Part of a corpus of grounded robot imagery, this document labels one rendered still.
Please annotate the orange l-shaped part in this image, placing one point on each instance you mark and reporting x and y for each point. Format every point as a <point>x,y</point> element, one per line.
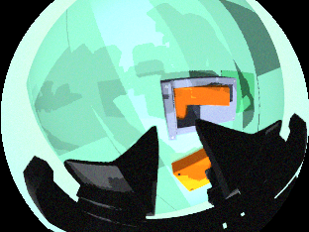
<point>203,94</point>

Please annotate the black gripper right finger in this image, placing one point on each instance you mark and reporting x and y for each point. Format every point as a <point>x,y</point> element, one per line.
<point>232,153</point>

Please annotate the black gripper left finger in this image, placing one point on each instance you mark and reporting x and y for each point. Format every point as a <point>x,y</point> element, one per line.
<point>135,172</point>

